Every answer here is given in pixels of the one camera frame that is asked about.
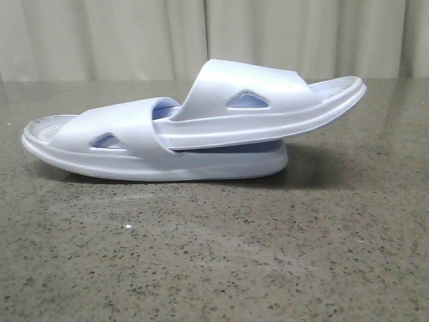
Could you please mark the light blue slipper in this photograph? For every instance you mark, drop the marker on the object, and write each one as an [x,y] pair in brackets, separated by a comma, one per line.
[233,103]

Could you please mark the light blue slipper worn toe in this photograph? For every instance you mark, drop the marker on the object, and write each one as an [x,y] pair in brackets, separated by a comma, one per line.
[119,142]

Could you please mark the pale grey curtain backdrop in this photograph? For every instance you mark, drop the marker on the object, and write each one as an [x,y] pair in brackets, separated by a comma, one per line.
[167,40]

